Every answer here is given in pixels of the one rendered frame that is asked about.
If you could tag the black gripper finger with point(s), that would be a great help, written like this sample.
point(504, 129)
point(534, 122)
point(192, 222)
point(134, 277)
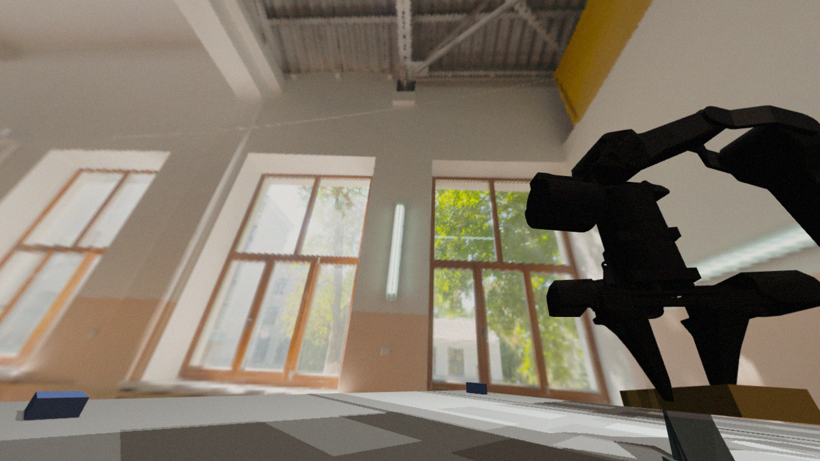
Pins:
point(718, 335)
point(634, 330)

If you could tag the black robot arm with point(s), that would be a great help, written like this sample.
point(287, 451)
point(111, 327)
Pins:
point(781, 153)

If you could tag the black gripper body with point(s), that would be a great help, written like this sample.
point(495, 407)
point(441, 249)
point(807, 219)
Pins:
point(645, 261)

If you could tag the blue rectangular block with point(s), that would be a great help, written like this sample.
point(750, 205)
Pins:
point(55, 404)
point(477, 388)

